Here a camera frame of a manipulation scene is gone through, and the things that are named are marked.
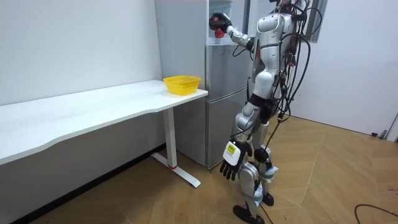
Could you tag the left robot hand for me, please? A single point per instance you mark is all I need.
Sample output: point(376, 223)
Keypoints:
point(232, 154)

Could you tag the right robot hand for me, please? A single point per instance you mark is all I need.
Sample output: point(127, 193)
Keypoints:
point(220, 21)

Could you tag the red soft toy fruit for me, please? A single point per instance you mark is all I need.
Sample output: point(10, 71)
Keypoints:
point(219, 33)

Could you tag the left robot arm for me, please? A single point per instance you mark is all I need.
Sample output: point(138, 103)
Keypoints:
point(263, 82)

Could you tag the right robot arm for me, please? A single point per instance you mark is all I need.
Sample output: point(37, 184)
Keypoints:
point(240, 36)

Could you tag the robot legs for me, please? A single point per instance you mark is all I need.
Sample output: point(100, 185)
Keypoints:
point(248, 179)

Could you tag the grey fridge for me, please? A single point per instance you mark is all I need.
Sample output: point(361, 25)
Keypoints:
point(225, 71)

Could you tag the robot body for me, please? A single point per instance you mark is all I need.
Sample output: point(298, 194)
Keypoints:
point(286, 37)

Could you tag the yellow plastic basket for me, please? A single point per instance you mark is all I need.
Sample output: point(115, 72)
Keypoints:
point(182, 84)

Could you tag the black door stopper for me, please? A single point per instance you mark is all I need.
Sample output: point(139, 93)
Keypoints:
point(380, 134)

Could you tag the white desk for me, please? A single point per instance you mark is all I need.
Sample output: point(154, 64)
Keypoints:
point(77, 109)

